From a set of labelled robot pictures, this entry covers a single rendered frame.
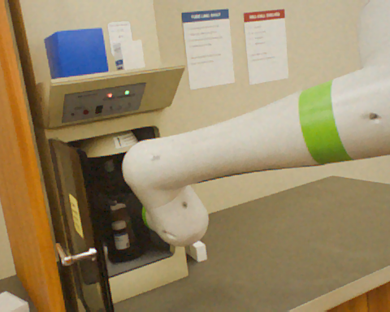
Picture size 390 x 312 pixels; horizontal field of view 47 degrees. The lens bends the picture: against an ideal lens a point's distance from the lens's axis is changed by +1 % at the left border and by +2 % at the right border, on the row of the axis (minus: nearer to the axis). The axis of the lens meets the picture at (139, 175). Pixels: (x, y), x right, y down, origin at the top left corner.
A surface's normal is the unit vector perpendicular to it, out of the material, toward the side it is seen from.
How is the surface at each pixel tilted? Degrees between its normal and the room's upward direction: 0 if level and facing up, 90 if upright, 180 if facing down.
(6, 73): 90
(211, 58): 90
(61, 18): 90
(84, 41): 90
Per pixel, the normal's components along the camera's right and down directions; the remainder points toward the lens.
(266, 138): -0.67, 0.21
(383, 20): -0.80, -0.44
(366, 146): -0.32, 0.78
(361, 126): -0.56, 0.39
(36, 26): 0.44, 0.13
